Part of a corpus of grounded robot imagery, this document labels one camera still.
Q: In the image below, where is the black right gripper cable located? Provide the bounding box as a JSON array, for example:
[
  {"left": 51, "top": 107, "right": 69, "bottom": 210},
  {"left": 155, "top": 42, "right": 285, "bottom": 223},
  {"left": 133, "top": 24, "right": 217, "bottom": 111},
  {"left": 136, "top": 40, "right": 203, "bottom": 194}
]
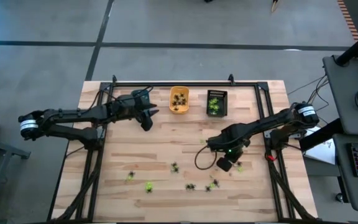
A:
[{"left": 194, "top": 144, "right": 219, "bottom": 171}]

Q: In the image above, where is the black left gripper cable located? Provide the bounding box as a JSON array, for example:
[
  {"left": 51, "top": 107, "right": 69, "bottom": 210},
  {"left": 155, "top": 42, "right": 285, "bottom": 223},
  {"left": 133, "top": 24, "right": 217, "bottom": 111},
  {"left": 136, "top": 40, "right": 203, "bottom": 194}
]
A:
[{"left": 87, "top": 85, "right": 155, "bottom": 113}]

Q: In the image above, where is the grey desk with monitor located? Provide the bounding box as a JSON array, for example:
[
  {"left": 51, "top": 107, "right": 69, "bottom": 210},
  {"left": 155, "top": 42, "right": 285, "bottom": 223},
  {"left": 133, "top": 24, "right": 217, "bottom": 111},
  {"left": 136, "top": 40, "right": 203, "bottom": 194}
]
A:
[{"left": 323, "top": 55, "right": 358, "bottom": 136}]

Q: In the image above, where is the yellow plastic bin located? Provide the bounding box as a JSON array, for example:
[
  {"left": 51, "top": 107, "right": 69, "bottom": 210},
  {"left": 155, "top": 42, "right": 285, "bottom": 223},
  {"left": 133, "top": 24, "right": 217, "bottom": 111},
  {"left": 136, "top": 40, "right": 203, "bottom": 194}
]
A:
[{"left": 168, "top": 85, "right": 191, "bottom": 114}]

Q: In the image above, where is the black aluminium table frame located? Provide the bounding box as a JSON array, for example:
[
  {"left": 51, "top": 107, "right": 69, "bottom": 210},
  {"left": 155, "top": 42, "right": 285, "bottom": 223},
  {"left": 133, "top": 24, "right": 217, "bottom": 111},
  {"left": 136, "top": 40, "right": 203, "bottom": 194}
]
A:
[{"left": 75, "top": 73, "right": 295, "bottom": 222}]

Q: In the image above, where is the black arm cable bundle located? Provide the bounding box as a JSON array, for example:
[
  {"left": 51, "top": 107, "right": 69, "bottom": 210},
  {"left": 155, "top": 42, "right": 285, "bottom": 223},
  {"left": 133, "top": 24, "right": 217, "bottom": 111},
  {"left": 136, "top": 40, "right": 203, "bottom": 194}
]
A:
[
  {"left": 52, "top": 149, "right": 102, "bottom": 222},
  {"left": 263, "top": 149, "right": 318, "bottom": 222}
]

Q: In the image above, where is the black left arm cable bundle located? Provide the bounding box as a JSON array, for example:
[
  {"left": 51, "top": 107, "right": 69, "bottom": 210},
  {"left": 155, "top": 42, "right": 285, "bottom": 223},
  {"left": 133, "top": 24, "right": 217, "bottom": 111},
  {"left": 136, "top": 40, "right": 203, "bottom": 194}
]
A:
[{"left": 52, "top": 149, "right": 102, "bottom": 222}]

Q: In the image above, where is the black desk leg bar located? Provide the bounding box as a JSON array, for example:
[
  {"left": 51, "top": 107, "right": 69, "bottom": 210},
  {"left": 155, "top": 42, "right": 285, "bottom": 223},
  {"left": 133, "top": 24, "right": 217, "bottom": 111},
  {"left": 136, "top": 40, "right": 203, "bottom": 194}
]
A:
[{"left": 299, "top": 118, "right": 343, "bottom": 152}]

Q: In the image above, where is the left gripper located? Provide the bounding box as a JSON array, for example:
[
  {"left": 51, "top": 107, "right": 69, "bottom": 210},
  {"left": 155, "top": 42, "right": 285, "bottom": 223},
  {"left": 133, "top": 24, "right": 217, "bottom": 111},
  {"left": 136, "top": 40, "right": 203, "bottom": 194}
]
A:
[{"left": 116, "top": 90, "right": 160, "bottom": 121}]

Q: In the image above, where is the black slanted pole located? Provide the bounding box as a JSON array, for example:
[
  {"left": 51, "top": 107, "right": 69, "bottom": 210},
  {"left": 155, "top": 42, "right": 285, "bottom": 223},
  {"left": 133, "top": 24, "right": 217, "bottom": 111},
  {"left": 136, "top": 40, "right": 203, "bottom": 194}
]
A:
[{"left": 336, "top": 24, "right": 358, "bottom": 67}]

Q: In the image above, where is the white paper sheet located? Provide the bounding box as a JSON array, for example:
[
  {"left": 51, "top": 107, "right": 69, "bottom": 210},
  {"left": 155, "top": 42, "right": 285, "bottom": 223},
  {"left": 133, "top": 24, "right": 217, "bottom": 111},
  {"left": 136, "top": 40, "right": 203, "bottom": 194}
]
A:
[{"left": 305, "top": 126, "right": 337, "bottom": 166}]

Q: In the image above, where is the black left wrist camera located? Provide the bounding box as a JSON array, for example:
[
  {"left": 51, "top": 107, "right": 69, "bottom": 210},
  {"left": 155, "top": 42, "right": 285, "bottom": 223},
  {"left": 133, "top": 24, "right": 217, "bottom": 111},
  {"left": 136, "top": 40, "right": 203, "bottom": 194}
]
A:
[{"left": 140, "top": 115, "right": 154, "bottom": 132}]

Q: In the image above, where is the black slotted plastic basket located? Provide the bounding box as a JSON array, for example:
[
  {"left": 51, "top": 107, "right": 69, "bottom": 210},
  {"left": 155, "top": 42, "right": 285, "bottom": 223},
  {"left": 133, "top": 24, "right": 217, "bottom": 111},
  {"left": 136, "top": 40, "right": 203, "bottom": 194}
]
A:
[{"left": 206, "top": 89, "right": 229, "bottom": 118}]

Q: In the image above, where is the grey desk with keyboard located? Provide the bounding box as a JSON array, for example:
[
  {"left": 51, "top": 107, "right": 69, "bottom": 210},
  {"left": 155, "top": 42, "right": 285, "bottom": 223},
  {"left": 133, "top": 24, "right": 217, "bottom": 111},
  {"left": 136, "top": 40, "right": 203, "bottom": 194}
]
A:
[{"left": 333, "top": 133, "right": 358, "bottom": 212}]

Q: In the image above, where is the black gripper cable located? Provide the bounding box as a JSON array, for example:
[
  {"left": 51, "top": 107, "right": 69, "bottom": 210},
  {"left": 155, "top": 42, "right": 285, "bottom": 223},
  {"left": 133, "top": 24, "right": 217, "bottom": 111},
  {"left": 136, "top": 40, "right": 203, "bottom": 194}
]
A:
[
  {"left": 87, "top": 85, "right": 155, "bottom": 113},
  {"left": 194, "top": 144, "right": 219, "bottom": 171}
]

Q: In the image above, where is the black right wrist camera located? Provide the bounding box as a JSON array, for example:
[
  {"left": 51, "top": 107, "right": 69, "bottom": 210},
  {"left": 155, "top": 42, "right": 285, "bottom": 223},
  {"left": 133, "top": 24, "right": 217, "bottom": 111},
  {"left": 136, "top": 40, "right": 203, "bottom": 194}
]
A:
[{"left": 216, "top": 157, "right": 233, "bottom": 172}]

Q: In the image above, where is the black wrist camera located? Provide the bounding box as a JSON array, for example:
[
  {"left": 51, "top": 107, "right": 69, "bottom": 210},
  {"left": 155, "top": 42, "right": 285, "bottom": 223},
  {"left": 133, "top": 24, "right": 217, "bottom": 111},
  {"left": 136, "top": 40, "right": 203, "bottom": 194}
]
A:
[
  {"left": 140, "top": 115, "right": 154, "bottom": 132},
  {"left": 216, "top": 157, "right": 233, "bottom": 172}
]

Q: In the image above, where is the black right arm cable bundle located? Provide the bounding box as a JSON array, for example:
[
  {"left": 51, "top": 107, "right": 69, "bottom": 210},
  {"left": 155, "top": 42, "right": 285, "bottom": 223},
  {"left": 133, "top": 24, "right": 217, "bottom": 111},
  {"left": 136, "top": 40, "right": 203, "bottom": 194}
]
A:
[{"left": 263, "top": 149, "right": 318, "bottom": 222}]

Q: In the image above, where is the teal plastic bin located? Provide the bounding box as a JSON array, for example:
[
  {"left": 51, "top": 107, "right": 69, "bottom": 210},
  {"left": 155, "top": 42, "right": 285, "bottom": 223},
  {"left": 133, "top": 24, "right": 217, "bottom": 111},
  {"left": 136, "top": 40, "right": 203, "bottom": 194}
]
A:
[{"left": 131, "top": 88, "right": 152, "bottom": 108}]

